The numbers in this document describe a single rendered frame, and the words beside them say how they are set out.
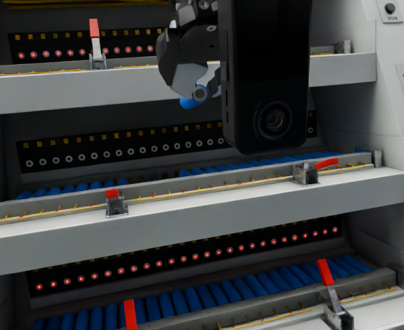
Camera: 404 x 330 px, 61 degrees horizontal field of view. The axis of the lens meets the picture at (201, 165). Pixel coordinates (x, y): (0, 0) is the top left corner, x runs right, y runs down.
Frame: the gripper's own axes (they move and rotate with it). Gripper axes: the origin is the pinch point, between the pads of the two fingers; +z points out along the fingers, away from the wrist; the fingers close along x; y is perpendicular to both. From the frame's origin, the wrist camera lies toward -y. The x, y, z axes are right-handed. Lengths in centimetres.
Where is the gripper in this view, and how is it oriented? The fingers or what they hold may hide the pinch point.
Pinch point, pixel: (200, 95)
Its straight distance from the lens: 34.0
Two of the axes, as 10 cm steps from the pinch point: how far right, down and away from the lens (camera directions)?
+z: -2.0, 1.9, 9.6
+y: -1.7, -9.7, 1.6
